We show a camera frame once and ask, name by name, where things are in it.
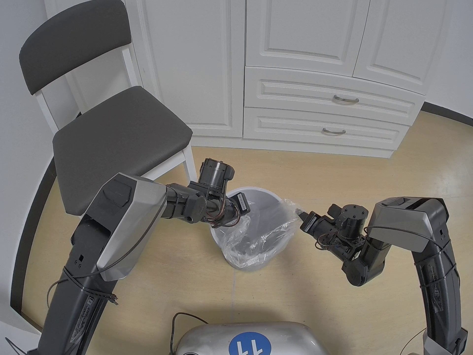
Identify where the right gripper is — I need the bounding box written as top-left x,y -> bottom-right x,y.
300,211 -> 333,237

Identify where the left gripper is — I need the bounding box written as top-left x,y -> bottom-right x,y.
222,192 -> 253,225

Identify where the clear plastic bag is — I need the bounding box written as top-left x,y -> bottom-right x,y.
221,197 -> 303,271

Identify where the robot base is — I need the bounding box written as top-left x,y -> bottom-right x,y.
177,322 -> 327,355

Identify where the white trash bin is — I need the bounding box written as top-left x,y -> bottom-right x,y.
210,186 -> 296,271

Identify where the white chair with grey cushions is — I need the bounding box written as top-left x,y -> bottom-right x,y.
19,0 -> 198,217

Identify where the white wardrobe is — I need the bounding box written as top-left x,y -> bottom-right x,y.
42,0 -> 452,159

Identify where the black cable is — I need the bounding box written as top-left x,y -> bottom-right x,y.
169,312 -> 210,355

